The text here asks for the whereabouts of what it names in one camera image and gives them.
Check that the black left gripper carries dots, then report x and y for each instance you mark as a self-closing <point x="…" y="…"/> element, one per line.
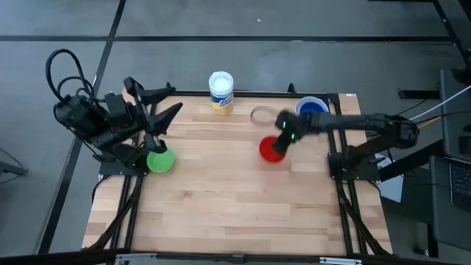
<point x="116" y="105"/>

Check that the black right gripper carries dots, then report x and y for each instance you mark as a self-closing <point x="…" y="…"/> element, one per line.
<point x="282" y="145"/>

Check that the red plastic bowl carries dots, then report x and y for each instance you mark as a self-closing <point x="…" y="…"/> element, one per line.
<point x="266" y="152"/>

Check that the dark blue plastic bowl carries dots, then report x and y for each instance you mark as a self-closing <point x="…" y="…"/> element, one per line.
<point x="311" y="107"/>

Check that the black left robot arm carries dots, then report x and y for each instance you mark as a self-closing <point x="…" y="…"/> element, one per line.
<point x="84" y="121"/>

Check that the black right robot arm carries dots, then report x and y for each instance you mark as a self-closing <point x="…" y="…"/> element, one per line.
<point x="349" y="121"/>

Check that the green plastic bowl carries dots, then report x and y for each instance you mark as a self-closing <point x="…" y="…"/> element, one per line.
<point x="162" y="163"/>

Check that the Lysol wipes canister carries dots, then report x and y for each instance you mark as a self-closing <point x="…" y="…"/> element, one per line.
<point x="221" y="94"/>

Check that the dark side desk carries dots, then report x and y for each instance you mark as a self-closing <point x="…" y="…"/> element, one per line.
<point x="454" y="110"/>

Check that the black keyboard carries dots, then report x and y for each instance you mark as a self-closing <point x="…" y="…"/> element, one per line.
<point x="461" y="186"/>

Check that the black aluminium table frame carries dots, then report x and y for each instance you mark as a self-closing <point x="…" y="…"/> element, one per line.
<point x="257" y="94"/>

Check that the silver metal bracket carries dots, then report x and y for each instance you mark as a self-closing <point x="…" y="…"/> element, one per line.
<point x="134" y="258"/>
<point x="340" y="261"/>

